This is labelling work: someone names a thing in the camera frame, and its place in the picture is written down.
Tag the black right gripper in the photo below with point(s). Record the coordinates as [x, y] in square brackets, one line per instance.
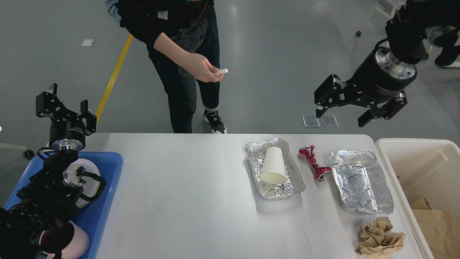
[377, 84]

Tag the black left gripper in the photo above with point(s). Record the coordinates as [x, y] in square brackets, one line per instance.
[65, 133]

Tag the pink plate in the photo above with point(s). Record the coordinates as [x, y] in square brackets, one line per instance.
[91, 186]

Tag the crushed red soda can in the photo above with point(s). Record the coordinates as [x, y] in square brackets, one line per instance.
[321, 173]

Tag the aluminium foil tray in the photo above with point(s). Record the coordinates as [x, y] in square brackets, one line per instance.
[294, 185]

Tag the small white stick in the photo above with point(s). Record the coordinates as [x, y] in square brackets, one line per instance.
[221, 72]

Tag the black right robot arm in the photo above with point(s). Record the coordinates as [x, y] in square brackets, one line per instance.
[435, 20]

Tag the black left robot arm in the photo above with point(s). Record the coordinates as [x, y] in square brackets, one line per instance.
[48, 201]

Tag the second person's hand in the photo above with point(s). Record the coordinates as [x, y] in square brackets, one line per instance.
[200, 68]

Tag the grey floor socket plate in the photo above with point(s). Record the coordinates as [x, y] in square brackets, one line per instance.
[311, 122]
[330, 121]

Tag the crumpled foil piece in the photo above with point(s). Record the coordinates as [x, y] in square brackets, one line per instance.
[361, 182]

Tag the white office chair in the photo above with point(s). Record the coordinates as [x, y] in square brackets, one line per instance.
[387, 10]

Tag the white plastic bin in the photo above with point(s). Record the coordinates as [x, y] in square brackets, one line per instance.
[423, 168]

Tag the white furniture foot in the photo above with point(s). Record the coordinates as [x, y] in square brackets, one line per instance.
[455, 64]

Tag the blue plastic tray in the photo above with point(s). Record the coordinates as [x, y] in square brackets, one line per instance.
[93, 216]

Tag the white paper cup lying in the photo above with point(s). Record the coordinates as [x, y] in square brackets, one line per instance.
[273, 169]

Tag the pink ribbed mug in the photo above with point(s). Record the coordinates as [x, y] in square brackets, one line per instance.
[67, 242]

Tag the person with black green sneakers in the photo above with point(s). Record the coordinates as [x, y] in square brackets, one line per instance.
[170, 29]

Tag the crumpled brown paper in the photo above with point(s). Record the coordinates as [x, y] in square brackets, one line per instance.
[378, 239]

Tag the brown paper bag in bin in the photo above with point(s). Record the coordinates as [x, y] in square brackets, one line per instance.
[438, 229]

